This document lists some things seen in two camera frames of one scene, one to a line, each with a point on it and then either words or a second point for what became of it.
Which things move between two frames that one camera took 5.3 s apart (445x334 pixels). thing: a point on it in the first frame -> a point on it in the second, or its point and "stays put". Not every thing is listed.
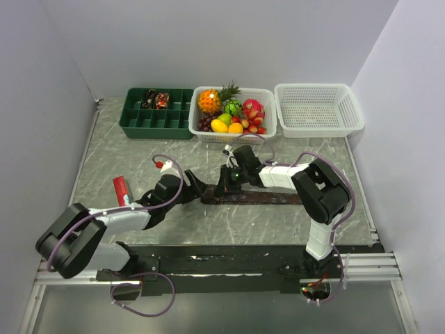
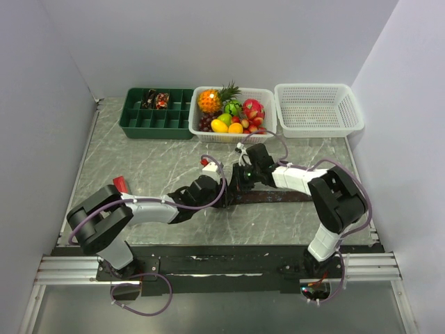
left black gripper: (193, 191) -> (220, 187)
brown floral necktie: (211, 195) stays put
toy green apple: (226, 117) stays put
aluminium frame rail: (373, 267) stays put
